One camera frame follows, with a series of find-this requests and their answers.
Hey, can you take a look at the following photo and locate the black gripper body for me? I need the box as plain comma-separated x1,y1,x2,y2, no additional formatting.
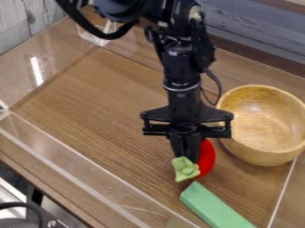
141,87,235,138

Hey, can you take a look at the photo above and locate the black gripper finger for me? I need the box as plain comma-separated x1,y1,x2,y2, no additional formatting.
169,134,189,158
188,134,202,163

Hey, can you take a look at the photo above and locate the red plush radish toy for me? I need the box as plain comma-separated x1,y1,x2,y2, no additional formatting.
172,140,216,183

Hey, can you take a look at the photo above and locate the green rectangular block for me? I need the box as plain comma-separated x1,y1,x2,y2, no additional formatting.
180,182,256,228

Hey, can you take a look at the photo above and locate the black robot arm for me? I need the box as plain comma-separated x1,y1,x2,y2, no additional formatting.
55,0,235,162

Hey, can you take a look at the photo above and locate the wooden bowl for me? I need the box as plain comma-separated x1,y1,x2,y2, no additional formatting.
217,85,305,167

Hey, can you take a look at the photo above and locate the black device bottom left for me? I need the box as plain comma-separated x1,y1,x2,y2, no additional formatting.
0,208,70,228

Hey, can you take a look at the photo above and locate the clear acrylic front wall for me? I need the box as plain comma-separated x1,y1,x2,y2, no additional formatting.
0,110,201,228

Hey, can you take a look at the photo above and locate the black cable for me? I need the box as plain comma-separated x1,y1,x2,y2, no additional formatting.
0,201,39,228

